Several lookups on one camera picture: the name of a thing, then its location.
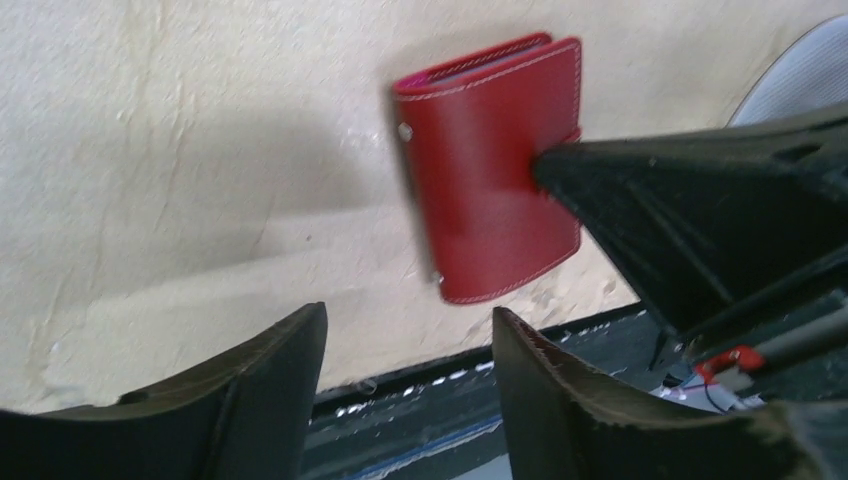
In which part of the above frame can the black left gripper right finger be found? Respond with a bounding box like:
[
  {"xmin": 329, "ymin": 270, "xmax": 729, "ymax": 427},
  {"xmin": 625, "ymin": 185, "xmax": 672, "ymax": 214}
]
[{"xmin": 492, "ymin": 307, "xmax": 847, "ymax": 479}]

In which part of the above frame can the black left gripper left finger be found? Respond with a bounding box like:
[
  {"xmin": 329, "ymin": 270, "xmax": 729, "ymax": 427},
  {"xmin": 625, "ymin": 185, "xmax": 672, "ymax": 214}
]
[{"xmin": 1, "ymin": 302, "xmax": 328, "ymax": 479}]

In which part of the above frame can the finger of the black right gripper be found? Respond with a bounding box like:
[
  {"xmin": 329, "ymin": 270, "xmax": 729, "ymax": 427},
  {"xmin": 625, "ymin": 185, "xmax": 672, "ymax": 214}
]
[{"xmin": 533, "ymin": 103, "xmax": 847, "ymax": 335}]

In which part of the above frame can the red leather card holder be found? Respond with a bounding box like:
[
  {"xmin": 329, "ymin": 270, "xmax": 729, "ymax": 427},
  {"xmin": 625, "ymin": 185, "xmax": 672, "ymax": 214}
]
[{"xmin": 391, "ymin": 32, "xmax": 582, "ymax": 305}]

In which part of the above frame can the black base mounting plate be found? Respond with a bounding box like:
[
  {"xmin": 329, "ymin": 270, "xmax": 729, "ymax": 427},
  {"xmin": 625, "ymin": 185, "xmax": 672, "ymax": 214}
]
[{"xmin": 301, "ymin": 301, "xmax": 848, "ymax": 480}]

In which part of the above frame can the white filament spool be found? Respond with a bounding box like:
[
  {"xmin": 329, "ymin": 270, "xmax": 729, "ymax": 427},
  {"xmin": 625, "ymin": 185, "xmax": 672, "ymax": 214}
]
[{"xmin": 728, "ymin": 15, "xmax": 847, "ymax": 127}]

